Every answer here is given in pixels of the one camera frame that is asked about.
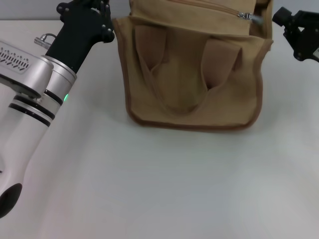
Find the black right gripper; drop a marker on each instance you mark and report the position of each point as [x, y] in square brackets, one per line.
[309, 37]

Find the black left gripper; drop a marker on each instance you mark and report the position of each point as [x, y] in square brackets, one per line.
[77, 32]

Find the silver zipper pull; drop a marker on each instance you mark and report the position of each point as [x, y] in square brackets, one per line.
[245, 15]

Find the khaki canvas food bag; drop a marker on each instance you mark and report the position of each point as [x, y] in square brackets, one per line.
[187, 74]

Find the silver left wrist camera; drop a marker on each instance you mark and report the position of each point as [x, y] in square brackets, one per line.
[20, 62]

